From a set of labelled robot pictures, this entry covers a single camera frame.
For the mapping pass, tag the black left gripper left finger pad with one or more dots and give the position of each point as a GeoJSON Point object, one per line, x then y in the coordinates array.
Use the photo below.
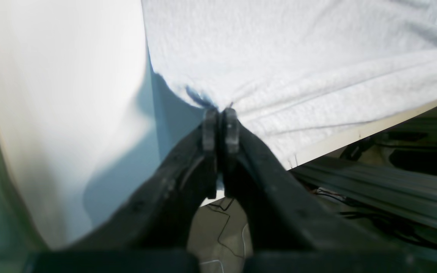
{"type": "Point", "coordinates": [159, 214]}

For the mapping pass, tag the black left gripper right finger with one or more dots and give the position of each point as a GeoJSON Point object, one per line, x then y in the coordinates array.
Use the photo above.
{"type": "Point", "coordinates": [281, 212]}

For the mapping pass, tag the grey t-shirt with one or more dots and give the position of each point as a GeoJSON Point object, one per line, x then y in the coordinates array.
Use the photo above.
{"type": "Point", "coordinates": [296, 71]}

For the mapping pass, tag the grey aluminium frame rail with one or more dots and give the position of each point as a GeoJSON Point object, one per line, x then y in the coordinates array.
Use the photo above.
{"type": "Point", "coordinates": [406, 194]}

